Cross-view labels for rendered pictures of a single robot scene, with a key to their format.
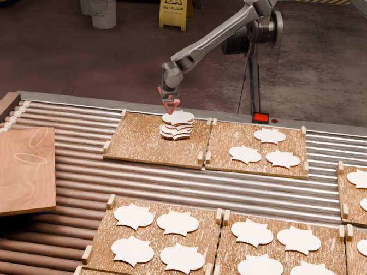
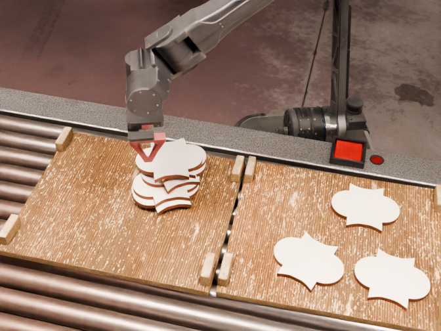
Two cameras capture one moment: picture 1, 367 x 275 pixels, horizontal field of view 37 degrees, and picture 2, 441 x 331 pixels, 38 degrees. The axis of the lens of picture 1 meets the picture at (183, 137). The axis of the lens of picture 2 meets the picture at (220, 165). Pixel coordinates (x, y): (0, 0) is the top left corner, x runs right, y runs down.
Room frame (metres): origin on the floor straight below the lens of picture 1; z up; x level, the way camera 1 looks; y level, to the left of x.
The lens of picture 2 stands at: (1.09, -0.13, 1.91)
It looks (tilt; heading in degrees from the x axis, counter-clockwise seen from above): 44 degrees down; 3
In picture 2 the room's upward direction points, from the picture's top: 2 degrees clockwise
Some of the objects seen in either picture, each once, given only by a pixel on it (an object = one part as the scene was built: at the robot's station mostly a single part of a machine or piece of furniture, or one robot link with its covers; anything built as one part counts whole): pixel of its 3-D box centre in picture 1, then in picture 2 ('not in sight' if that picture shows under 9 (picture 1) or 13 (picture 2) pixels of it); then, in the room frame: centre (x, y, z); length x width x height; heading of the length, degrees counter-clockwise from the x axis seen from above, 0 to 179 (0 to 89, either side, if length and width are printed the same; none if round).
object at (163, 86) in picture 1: (169, 84); (143, 96); (2.02, 0.07, 1.17); 0.10 x 0.07 x 0.07; 12
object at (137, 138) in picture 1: (160, 138); (130, 204); (1.97, 0.10, 0.93); 0.41 x 0.35 x 0.02; 81
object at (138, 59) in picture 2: (169, 71); (142, 71); (2.02, 0.06, 1.23); 0.07 x 0.06 x 0.07; 11
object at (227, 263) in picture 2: (208, 157); (226, 269); (1.81, -0.10, 0.95); 0.06 x 0.02 x 0.03; 172
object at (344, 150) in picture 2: (260, 118); (348, 152); (2.17, -0.36, 0.92); 0.06 x 0.06 x 0.01; 81
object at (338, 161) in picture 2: (260, 118); (348, 152); (2.17, -0.36, 0.92); 0.08 x 0.08 x 0.02; 81
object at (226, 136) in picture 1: (257, 148); (336, 239); (1.91, -0.31, 0.93); 0.41 x 0.35 x 0.02; 82
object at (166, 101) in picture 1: (170, 103); (146, 138); (1.99, 0.06, 1.10); 0.07 x 0.07 x 0.09; 12
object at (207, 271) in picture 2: (200, 157); (208, 268); (1.81, -0.07, 0.95); 0.06 x 0.02 x 0.03; 171
